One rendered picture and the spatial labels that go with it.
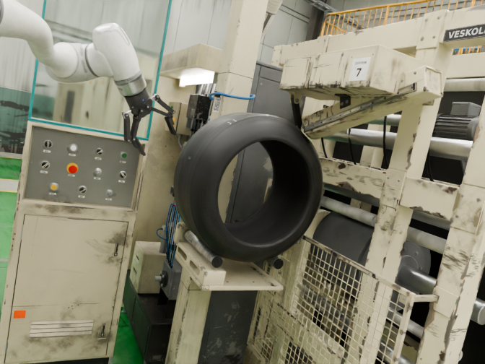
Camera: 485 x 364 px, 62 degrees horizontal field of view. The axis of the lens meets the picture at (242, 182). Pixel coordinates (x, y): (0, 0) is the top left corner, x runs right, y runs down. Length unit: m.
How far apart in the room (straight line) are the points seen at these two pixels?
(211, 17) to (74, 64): 11.06
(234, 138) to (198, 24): 10.69
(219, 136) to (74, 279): 1.14
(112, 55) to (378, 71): 0.87
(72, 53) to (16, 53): 9.08
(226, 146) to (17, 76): 9.14
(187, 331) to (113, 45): 1.38
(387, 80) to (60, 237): 1.61
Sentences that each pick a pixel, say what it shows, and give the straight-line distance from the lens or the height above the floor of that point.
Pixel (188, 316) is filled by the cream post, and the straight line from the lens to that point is 2.06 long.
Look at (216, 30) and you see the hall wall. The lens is 12.37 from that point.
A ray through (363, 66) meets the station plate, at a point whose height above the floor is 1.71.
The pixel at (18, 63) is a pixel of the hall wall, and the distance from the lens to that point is 10.40.
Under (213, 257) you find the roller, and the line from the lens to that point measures 1.56.
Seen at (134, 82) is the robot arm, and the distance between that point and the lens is 1.32.
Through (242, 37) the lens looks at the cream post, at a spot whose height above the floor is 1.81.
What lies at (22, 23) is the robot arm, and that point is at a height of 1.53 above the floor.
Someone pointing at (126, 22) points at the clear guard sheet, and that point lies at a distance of 2.12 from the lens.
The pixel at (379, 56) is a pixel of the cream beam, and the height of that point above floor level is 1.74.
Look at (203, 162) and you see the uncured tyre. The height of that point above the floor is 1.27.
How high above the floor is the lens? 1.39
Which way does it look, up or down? 7 degrees down
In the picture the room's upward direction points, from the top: 11 degrees clockwise
